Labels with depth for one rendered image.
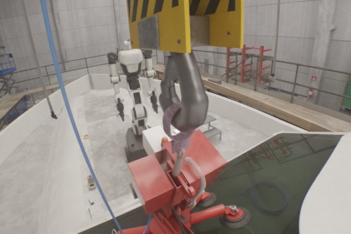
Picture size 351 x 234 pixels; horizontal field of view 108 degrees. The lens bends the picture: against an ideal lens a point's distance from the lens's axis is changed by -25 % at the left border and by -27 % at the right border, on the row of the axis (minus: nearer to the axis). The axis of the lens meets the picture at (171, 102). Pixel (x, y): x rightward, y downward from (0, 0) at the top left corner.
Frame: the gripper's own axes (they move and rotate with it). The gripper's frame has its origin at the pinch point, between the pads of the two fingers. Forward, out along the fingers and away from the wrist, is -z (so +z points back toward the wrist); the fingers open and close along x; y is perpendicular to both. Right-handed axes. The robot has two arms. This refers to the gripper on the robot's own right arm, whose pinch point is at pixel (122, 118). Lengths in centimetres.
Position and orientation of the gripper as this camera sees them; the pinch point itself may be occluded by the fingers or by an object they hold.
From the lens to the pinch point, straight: 214.4
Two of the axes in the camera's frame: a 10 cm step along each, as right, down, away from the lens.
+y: 9.2, -2.1, 3.4
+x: 3.7, 1.4, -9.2
